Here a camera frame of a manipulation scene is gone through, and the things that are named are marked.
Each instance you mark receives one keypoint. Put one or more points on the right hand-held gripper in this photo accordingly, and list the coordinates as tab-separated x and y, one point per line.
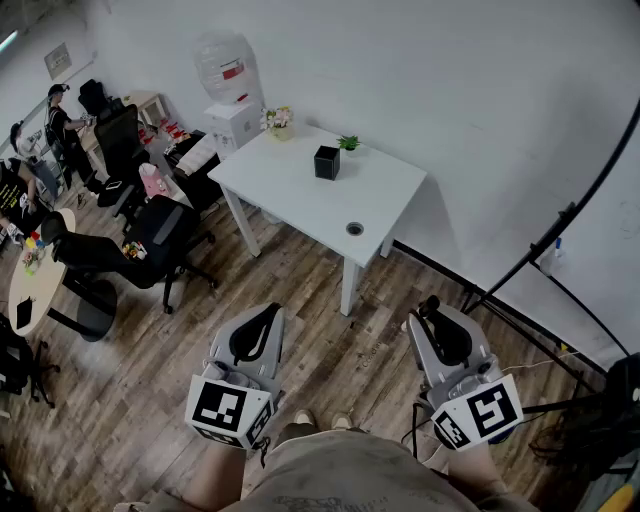
492	407

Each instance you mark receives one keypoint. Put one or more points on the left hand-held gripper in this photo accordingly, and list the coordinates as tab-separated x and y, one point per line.
220	407

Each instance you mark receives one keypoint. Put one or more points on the black cube box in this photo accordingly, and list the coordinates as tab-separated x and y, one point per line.
326	165

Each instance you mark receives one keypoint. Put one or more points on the person's left forearm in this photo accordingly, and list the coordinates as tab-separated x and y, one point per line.
220	475

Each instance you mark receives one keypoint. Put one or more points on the person's right forearm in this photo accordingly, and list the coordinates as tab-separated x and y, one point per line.
472	470

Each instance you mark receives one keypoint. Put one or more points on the person's shoe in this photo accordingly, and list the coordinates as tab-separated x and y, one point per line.
303	419
342	421

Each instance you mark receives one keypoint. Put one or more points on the white table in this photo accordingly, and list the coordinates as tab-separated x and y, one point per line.
350	285

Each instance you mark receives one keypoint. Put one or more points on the black office chair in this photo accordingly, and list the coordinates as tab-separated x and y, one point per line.
165	235
95	255
120	145
17	360

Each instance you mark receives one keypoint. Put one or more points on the colourful toys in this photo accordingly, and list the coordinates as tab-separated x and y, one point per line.
134	250

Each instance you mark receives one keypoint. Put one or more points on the person's light shirt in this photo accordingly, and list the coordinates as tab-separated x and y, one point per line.
350	475

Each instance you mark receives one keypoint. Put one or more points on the black low cabinet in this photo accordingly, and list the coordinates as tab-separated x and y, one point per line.
195	172

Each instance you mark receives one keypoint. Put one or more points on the pink bag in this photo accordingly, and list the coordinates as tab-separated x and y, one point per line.
152	181

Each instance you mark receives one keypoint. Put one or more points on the white water dispenser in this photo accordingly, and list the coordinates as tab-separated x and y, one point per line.
232	127

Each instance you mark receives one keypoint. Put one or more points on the round beige table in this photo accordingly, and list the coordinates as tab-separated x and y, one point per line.
37	295

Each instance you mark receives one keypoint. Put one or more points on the small green potted plant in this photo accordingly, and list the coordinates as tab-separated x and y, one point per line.
348	143

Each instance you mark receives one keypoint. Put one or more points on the pink flowers in pot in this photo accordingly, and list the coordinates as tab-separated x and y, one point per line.
277	120

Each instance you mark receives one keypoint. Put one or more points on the black pouch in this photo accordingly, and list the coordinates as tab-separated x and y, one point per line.
25	312

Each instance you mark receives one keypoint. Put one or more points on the small wooden table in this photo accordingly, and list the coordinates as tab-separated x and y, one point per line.
145	102

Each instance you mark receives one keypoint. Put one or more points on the clear water bottle red label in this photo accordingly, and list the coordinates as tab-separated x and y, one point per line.
225	65

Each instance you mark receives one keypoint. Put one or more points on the ceiling light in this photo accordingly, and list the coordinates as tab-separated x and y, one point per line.
7	40

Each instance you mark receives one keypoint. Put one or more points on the grey wall panel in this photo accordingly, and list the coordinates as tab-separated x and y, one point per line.
58	61

